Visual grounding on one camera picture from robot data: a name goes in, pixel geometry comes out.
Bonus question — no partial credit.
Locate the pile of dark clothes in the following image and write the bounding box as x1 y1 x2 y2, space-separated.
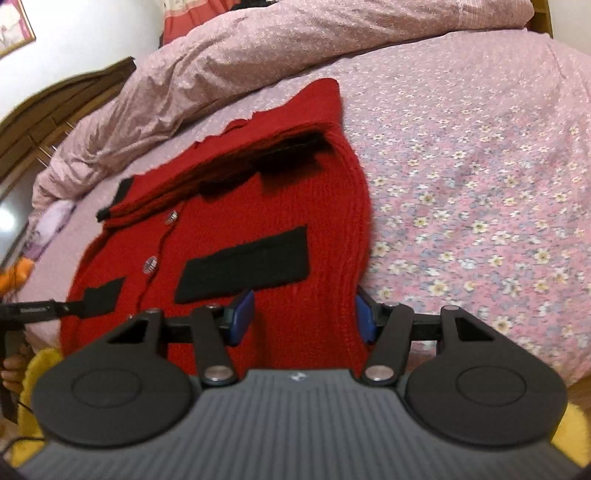
228 0 280 12

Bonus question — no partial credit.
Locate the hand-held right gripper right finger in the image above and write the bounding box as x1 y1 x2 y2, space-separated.
355 285 499 387

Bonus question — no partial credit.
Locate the person's left hand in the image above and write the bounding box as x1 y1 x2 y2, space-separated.
0 354 29 394

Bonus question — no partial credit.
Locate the yellow fuzzy clothing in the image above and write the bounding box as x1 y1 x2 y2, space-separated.
9 346 591 468

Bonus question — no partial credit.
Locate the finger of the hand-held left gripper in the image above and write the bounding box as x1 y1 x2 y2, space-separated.
52 298 90 320

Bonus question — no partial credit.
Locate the framed wall picture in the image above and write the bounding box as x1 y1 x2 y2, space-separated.
0 0 37 58

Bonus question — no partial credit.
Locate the pink red curtain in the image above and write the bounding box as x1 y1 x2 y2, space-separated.
163 0 241 47

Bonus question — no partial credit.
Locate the red knit cardigan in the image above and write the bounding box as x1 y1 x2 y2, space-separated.
59 78 376 377

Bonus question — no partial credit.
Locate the pink floral bed sheet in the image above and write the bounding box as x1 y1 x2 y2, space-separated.
25 28 591 388

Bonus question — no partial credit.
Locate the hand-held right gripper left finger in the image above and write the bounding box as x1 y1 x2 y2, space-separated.
106 290 256 387

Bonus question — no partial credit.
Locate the carved wooden headboard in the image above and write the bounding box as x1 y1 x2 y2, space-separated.
0 56 137 204

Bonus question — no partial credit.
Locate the pink floral duvet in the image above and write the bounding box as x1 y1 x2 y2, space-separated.
31 0 536 210

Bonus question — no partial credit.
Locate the purple cloth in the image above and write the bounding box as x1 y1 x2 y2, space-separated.
25 199 77 261

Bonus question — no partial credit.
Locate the orange plush toy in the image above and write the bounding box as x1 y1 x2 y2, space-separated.
0 257 37 298

